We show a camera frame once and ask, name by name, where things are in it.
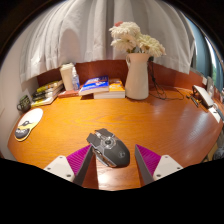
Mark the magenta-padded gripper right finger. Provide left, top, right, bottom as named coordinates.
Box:
left=134, top=143, right=184, bottom=186

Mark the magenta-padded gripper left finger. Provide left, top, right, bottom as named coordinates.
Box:
left=43, top=143, right=98, bottom=187

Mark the dark grey computer mouse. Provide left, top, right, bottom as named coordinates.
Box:
left=86, top=127, right=131, bottom=168

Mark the round white printed mouse pad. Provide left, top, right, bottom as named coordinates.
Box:
left=13, top=107, right=44, bottom=142

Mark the dark mug with green inside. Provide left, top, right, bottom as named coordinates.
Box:
left=16, top=94, right=33, bottom=113

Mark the flat white box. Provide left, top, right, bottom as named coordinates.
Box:
left=208, top=106, right=223, bottom=123

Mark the thin red book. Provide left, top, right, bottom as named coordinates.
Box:
left=57, top=89, right=81, bottom=99

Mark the white tilted tablet device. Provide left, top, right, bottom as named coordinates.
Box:
left=192, top=84, right=214, bottom=108

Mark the white ceramic jug vase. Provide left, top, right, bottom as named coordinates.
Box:
left=124, top=52, right=152, bottom=101

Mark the cream lidded container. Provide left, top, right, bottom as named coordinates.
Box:
left=59, top=62, right=76, bottom=92

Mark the white pleated curtain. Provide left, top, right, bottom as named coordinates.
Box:
left=19, top=0, right=196, bottom=84

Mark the black cable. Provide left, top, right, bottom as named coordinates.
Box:
left=147, top=59, right=185, bottom=101

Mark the window with dark frame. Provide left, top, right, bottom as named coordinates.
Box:
left=191, top=19, right=224, bottom=98

